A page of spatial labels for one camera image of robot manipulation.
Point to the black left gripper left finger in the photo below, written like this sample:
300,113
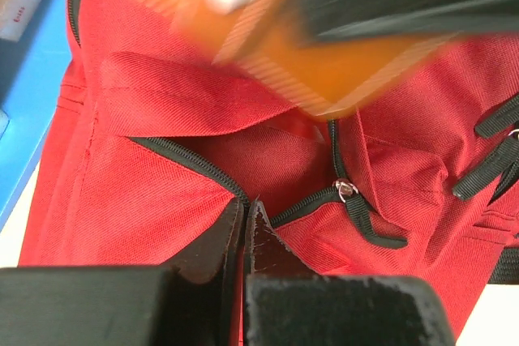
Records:
190,299

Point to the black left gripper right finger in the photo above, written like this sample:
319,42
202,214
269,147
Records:
287,303

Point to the brown leather wallet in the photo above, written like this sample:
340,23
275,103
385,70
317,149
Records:
266,40

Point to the red backpack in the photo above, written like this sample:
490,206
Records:
149,144

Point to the blue shelf unit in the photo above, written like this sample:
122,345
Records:
31,72

